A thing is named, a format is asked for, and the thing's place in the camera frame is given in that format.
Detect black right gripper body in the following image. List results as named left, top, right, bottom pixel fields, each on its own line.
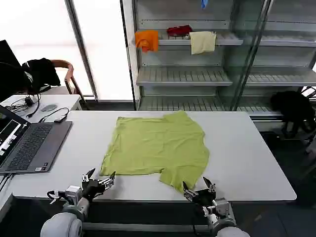
left=194, top=188, right=217, bottom=206

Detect grey window frame post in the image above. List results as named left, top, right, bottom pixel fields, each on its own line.
left=64, top=0, right=99, bottom=101

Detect grey metal shelf rack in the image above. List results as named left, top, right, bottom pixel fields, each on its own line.
left=120, top=0, right=250, bottom=112
left=232, top=0, right=316, bottom=124

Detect cable with grey dongle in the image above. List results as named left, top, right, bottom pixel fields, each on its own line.
left=39, top=107, right=70, bottom=123

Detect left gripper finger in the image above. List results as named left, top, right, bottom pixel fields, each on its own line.
left=81, top=168, right=96, bottom=183
left=98, top=171, right=116, bottom=190

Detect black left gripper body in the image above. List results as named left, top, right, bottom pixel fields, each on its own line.
left=81, top=177, right=106, bottom=202

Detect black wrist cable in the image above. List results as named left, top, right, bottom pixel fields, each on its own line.
left=46, top=189, right=65, bottom=205

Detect dark grey open laptop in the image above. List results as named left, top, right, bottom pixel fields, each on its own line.
left=0, top=105, right=73, bottom=173

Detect lime green t-shirt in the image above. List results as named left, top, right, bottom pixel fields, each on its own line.
left=100, top=110, right=210, bottom=195

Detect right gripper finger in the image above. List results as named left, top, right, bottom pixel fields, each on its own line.
left=202, top=176, right=217, bottom=193
left=182, top=181, right=199, bottom=202

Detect wooden chair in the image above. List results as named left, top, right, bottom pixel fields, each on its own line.
left=50, top=59, right=87, bottom=103

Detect black garment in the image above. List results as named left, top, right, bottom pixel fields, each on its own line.
left=22, top=58, right=61, bottom=92

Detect thin dark post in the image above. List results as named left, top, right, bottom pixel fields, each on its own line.
left=120, top=0, right=137, bottom=111

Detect black bag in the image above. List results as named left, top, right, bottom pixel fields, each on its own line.
left=270, top=90, right=316, bottom=139

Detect small white desk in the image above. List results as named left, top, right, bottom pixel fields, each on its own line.
left=0, top=94, right=82, bottom=124

